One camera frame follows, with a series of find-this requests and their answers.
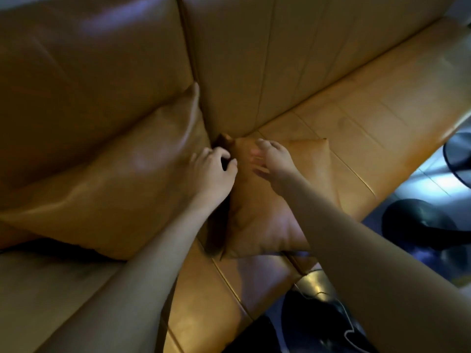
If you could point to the person's right hand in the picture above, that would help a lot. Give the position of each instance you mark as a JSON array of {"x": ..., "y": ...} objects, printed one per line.
[{"x": 279, "y": 167}]

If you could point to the person's left hand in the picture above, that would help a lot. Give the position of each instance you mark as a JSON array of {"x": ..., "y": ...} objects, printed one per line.
[{"x": 209, "y": 176}]

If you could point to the person's left thumb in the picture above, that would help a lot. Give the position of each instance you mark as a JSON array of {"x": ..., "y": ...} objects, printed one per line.
[{"x": 232, "y": 170}]

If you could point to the person's right fingers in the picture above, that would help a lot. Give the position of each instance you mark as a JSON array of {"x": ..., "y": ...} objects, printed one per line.
[{"x": 266, "y": 147}]

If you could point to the small tan leather pillow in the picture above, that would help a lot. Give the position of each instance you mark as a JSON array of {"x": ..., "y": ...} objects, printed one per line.
[{"x": 257, "y": 216}]

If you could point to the person's left forearm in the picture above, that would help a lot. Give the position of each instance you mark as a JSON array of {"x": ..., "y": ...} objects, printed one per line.
[{"x": 147, "y": 275}]

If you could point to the person's right forearm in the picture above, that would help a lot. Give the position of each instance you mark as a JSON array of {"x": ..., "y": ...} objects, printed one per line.
[{"x": 360, "y": 275}]

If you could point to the tan leather sofa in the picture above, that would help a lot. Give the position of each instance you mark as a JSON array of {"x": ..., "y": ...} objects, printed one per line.
[{"x": 331, "y": 51}]

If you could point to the large tan leather pillow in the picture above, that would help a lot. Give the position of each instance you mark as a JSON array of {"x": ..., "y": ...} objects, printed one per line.
[{"x": 110, "y": 187}]

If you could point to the black standing fan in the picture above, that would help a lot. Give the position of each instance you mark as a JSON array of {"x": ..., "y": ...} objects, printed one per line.
[{"x": 415, "y": 220}]

